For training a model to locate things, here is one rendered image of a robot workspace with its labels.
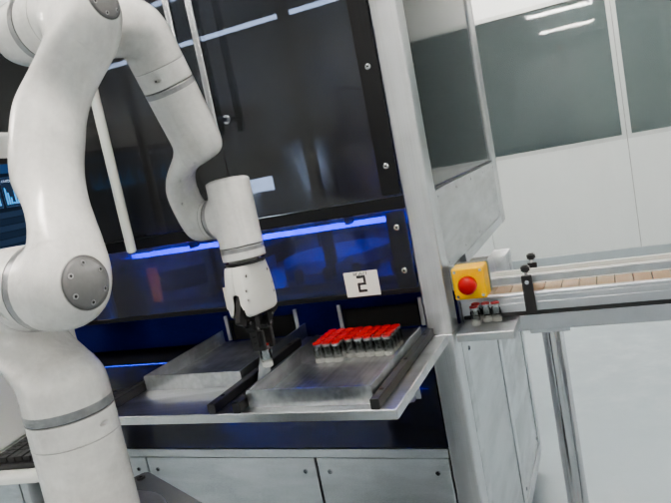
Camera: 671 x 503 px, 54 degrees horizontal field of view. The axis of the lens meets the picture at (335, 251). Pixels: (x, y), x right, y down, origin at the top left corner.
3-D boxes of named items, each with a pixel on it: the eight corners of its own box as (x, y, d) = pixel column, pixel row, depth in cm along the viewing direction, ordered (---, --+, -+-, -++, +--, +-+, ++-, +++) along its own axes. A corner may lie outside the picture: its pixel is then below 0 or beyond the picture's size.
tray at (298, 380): (319, 348, 157) (316, 334, 157) (422, 341, 147) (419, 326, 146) (249, 407, 127) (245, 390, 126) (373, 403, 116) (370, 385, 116)
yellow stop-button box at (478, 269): (461, 292, 152) (456, 262, 151) (492, 289, 149) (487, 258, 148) (454, 301, 145) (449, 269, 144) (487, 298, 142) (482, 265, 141)
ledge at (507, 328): (468, 323, 160) (467, 316, 160) (522, 319, 155) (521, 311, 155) (456, 342, 148) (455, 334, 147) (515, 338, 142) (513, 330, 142)
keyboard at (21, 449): (93, 398, 179) (91, 390, 178) (138, 393, 175) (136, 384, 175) (-15, 472, 140) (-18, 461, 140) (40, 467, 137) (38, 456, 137)
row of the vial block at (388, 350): (322, 356, 149) (318, 337, 149) (396, 352, 142) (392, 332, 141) (318, 360, 147) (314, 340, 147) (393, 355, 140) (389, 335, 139)
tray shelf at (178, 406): (211, 349, 183) (209, 343, 183) (455, 331, 156) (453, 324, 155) (89, 425, 140) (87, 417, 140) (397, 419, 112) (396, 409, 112)
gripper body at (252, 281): (245, 253, 132) (257, 307, 133) (212, 263, 123) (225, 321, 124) (275, 249, 128) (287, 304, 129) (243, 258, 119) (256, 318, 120)
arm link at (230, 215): (207, 252, 124) (247, 246, 119) (192, 184, 122) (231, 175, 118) (233, 245, 131) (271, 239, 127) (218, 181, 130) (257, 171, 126)
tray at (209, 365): (224, 342, 181) (221, 330, 181) (308, 335, 171) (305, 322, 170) (147, 390, 150) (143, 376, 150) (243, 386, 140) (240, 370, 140)
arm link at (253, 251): (240, 244, 131) (243, 258, 131) (211, 252, 124) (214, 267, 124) (273, 239, 127) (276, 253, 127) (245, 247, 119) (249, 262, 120)
